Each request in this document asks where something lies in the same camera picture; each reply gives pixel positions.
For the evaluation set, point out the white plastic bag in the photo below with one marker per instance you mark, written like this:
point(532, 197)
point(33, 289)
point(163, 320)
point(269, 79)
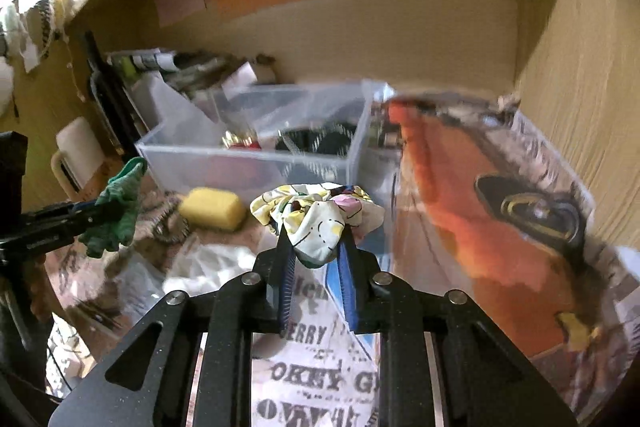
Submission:
point(210, 264)

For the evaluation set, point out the dark patterned scrunchie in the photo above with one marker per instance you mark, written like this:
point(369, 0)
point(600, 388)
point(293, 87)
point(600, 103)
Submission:
point(167, 224)

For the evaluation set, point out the white yellow printed fabric scrunchie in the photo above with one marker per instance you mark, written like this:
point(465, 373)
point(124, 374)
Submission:
point(312, 219)

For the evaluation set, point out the red gold item in bin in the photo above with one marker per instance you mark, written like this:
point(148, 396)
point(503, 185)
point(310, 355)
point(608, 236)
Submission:
point(240, 140)

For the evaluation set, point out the white mug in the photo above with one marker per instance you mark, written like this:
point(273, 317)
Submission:
point(75, 157)

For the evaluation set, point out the hanging patterned cloths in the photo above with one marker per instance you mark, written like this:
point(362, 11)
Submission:
point(35, 29)

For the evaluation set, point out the yellow sponge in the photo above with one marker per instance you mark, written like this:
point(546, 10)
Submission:
point(211, 209)

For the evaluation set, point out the black striped item in bin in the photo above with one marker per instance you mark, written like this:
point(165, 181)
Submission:
point(315, 139)

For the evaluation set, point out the black stand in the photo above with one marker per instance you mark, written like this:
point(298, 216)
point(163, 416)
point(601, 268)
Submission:
point(107, 92)

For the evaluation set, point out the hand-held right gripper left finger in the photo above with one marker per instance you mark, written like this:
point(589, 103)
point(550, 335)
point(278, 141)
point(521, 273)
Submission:
point(286, 287)

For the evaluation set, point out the pink sticky note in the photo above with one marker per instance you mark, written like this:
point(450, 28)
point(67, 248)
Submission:
point(179, 0)

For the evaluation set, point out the clear plastic storage bin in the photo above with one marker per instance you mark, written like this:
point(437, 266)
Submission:
point(240, 167)

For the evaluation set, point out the printed newspaper table cover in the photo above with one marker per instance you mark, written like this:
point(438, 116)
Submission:
point(450, 217)

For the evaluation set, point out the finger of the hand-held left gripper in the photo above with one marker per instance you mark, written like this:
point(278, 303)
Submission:
point(40, 243)
point(65, 210)

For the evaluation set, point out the green fabric scrunchie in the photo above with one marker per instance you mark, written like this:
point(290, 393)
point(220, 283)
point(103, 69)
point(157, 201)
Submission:
point(117, 207)

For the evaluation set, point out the clear plastic bag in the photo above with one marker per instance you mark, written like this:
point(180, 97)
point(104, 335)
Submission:
point(137, 287)

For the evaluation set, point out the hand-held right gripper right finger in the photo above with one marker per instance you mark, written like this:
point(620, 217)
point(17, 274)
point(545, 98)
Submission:
point(348, 292)

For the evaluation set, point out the clutter of tubes and packets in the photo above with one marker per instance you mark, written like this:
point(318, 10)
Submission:
point(195, 69)

